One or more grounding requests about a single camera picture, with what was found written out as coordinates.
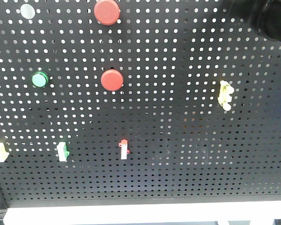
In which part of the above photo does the upper red push button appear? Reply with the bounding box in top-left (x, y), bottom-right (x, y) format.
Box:
top-left (94, 0), bottom-right (120, 26)

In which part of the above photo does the middle red push button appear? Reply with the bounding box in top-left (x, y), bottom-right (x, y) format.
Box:
top-left (101, 69), bottom-right (124, 91)

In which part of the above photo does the yellow white rocker switch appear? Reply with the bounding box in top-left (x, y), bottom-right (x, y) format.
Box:
top-left (0, 142), bottom-right (9, 163)

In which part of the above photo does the black perforated pegboard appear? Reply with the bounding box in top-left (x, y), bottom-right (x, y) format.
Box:
top-left (0, 0), bottom-right (281, 207)

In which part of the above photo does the red push button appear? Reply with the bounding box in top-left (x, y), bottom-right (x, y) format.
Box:
top-left (101, 69), bottom-right (124, 91)
top-left (94, 0), bottom-right (120, 26)

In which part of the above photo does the green push button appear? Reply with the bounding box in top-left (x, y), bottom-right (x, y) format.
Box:
top-left (31, 71), bottom-right (49, 88)

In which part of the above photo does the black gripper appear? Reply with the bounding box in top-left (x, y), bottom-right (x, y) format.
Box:
top-left (223, 0), bottom-right (281, 42)

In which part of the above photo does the green white rocker switch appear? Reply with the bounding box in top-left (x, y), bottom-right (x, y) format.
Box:
top-left (57, 142), bottom-right (70, 162)

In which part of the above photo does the red white rocker switch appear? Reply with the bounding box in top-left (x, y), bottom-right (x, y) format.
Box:
top-left (118, 139), bottom-right (130, 160)

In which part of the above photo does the white round button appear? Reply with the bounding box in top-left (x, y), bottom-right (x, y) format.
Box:
top-left (20, 4), bottom-right (36, 20)

